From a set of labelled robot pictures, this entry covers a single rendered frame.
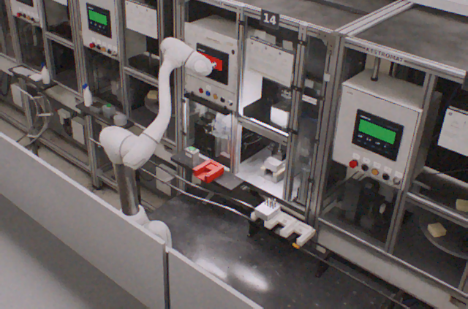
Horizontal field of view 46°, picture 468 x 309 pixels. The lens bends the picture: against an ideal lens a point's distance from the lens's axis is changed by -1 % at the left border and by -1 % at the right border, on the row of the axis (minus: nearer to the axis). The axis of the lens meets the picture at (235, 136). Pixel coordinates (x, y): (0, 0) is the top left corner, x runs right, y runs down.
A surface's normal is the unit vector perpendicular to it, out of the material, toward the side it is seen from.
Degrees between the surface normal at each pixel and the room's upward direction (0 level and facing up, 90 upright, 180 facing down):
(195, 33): 90
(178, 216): 0
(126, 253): 90
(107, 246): 90
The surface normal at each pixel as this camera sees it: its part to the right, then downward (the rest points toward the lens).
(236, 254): 0.04, -0.85
